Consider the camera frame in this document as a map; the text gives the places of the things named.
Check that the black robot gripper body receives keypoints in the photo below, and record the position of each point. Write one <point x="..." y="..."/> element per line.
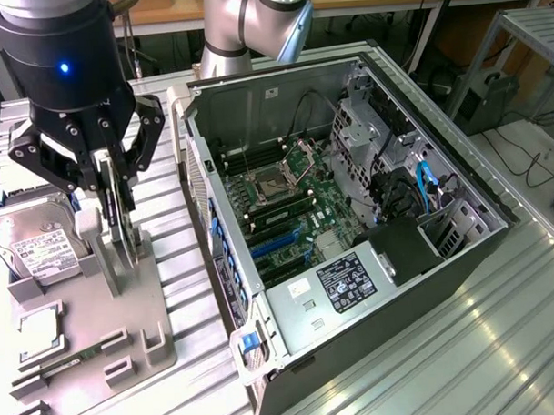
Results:
<point x="67" y="78"/>

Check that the graphics card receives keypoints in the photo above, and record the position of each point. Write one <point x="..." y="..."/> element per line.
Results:
<point x="123" y="235"/>

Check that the hard disk with blue carrier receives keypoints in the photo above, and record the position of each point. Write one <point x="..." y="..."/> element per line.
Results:
<point x="37" y="243"/>

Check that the thin metal locking lever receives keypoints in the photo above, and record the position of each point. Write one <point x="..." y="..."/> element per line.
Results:
<point x="246" y="156"/>

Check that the black RAM slot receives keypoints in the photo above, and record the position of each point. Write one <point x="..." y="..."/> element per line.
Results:
<point x="257" y="162"/>
<point x="277" y="205"/>
<point x="252" y="151"/>

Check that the blue card retention latch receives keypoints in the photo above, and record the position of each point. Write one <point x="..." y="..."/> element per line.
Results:
<point x="231" y="266"/>
<point x="238" y="284"/>
<point x="215" y="229"/>
<point x="244" y="302"/>

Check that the CPU socket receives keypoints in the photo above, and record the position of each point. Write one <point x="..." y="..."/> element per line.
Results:
<point x="274" y="185"/>

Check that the metal socket cover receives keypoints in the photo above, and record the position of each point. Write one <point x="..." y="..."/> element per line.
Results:
<point x="302" y="158"/>

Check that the installed green RAM stick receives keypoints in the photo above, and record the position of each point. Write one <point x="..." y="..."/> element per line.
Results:
<point x="282" y="216"/>

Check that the blue expansion slot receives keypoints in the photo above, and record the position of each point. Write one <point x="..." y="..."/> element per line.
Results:
<point x="278" y="242"/>

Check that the grey parts rack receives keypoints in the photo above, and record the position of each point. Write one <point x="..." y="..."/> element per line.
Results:
<point x="90" y="323"/>

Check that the CPU with silver lid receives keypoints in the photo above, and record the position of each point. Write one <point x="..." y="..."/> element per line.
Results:
<point x="39" y="334"/>

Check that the long black expansion slot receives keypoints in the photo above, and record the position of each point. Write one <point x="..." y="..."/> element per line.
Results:
<point x="281" y="262"/>
<point x="284" y="273"/>

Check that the green motherboard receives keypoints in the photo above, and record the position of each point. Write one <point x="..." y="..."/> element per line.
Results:
<point x="331" y="201"/>

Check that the grey metal drive cage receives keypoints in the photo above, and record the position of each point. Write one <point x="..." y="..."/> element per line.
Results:
<point x="361" y="141"/>

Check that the silver chipset heatsink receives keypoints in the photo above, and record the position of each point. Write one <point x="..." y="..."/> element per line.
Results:
<point x="328" y="244"/>

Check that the loose green RAM stick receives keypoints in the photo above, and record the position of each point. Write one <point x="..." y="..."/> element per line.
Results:
<point x="68" y="362"/>

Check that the clear case latch blue tab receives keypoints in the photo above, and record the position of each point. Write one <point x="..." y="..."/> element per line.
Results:
<point x="248" y="344"/>

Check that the silver power supply unit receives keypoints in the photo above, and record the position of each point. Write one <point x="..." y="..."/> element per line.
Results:
<point x="303" y="316"/>

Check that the wooden desk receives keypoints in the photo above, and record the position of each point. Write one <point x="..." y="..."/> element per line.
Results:
<point x="365" y="1"/>

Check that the black plastic air shroud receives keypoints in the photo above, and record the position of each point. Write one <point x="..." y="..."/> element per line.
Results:
<point x="397" y="253"/>

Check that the grey metal disk bay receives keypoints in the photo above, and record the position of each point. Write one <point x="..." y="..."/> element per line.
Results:
<point x="459" y="224"/>

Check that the black device on floor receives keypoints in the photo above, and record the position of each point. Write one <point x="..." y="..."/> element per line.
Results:
<point x="487" y="104"/>

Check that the open grey PC case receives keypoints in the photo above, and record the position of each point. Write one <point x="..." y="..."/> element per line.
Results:
<point x="444" y="302"/>

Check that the grey metal slat shelf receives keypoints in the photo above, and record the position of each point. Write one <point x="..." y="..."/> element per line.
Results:
<point x="535" y="30"/>

